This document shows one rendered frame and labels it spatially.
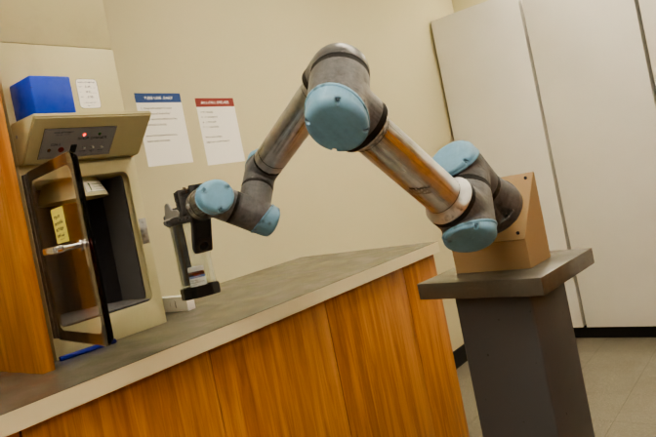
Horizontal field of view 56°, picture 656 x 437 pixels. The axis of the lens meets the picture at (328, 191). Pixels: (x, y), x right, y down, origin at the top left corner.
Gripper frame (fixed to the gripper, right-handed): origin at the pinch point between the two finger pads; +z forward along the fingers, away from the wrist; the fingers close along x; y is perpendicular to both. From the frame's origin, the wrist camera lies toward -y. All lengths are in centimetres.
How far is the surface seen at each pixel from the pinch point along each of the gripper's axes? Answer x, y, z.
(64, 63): 21, 46, 3
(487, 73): -239, 63, 138
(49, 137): 28.8, 25.5, -8.4
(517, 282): -55, -31, -56
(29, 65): 30, 45, -1
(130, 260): 13.7, -6.4, 16.5
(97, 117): 17.3, 29.1, -6.8
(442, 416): -83, -85, 32
